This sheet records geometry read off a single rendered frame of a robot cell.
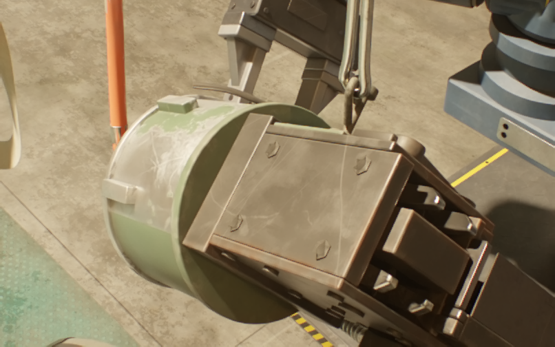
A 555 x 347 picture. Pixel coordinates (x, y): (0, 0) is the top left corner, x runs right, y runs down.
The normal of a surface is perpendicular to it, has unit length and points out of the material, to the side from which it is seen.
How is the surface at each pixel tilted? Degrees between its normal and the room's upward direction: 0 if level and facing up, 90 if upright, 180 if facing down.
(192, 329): 0
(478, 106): 90
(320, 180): 43
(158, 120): 30
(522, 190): 0
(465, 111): 90
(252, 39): 65
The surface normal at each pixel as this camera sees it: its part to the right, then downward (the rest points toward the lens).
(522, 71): -0.72, 0.45
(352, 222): -0.66, -0.48
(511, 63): -0.86, 0.33
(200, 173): 0.60, 0.11
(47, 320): 0.00, -0.76
